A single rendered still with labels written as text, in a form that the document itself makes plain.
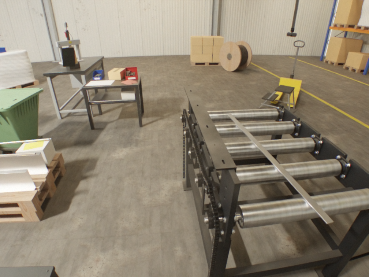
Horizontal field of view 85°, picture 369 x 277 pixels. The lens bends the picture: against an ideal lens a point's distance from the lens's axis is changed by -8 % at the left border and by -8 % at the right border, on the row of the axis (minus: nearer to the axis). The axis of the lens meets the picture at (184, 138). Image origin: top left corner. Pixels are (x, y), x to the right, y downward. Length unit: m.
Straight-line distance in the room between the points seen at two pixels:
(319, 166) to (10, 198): 2.59
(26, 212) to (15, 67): 5.62
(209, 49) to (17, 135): 7.06
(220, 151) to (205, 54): 7.89
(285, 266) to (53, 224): 2.04
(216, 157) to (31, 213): 2.01
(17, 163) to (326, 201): 2.74
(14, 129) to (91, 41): 8.85
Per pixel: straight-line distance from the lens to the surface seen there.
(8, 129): 3.42
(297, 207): 1.22
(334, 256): 1.89
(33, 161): 2.69
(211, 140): 1.09
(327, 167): 1.62
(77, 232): 2.33
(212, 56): 8.82
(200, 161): 1.33
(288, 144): 1.74
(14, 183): 2.60
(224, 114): 2.08
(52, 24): 11.92
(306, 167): 1.52
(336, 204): 1.35
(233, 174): 0.90
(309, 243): 2.32
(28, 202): 2.44
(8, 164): 2.87
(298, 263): 1.74
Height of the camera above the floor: 1.72
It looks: 30 degrees down
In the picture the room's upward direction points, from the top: straight up
